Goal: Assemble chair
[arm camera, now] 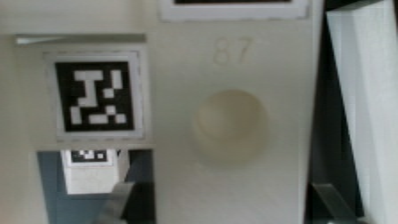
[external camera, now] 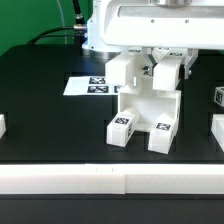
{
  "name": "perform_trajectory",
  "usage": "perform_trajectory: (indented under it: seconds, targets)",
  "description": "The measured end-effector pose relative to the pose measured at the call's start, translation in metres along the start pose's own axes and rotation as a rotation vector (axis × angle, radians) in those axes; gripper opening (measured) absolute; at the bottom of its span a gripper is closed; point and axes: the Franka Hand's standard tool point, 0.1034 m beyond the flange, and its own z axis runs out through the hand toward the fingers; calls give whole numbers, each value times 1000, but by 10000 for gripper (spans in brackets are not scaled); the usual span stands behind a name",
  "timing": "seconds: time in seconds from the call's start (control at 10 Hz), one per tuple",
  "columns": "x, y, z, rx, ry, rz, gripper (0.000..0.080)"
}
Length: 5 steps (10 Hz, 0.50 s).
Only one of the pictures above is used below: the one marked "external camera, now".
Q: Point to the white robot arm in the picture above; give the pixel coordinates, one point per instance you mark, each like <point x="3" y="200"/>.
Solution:
<point x="96" y="45"/>

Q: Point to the white block edge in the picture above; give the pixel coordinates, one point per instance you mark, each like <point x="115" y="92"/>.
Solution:
<point x="2" y="125"/>
<point x="217" y="129"/>

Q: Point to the white front rail wall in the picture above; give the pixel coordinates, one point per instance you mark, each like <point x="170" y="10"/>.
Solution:
<point x="112" y="179"/>

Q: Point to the white chair back part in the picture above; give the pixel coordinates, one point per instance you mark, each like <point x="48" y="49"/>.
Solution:
<point x="163" y="66"/>

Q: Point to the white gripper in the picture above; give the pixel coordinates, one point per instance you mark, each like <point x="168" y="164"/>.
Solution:
<point x="196" y="25"/>

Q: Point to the white block right edge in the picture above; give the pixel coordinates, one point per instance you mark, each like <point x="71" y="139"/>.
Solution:
<point x="217" y="129"/>

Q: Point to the white chair seat part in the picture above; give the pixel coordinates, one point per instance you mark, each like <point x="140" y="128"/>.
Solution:
<point x="149" y="103"/>

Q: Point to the white tagged cube right edge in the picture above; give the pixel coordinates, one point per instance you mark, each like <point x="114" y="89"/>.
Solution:
<point x="219" y="96"/>

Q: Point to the white block left edge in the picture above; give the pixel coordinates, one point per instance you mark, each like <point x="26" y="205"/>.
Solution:
<point x="2" y="125"/>

